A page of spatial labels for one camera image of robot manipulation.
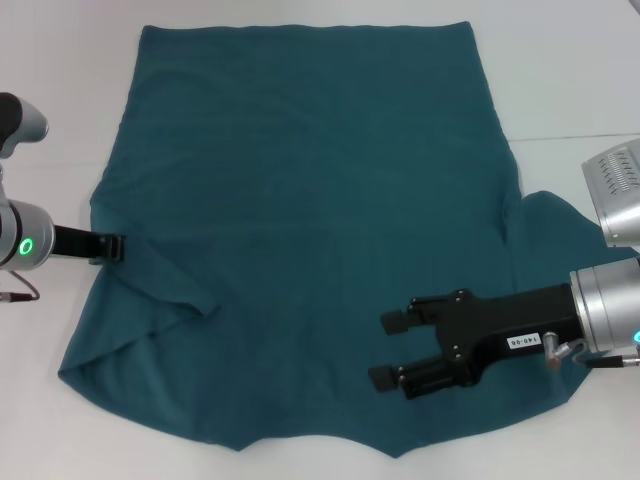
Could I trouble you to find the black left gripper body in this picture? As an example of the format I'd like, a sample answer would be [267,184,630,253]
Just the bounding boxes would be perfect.
[52,225,104,265]

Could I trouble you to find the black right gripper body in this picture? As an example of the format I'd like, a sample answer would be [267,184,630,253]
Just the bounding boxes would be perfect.
[434,283,586,389]

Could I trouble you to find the blue shirt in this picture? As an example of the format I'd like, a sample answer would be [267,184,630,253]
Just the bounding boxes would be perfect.
[57,19,614,449]

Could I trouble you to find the left arm cable with plug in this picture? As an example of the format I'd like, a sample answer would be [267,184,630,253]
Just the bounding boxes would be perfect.
[0,272,41,302]

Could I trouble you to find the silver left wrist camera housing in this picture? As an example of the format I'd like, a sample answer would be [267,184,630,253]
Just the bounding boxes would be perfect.
[0,92,50,160]

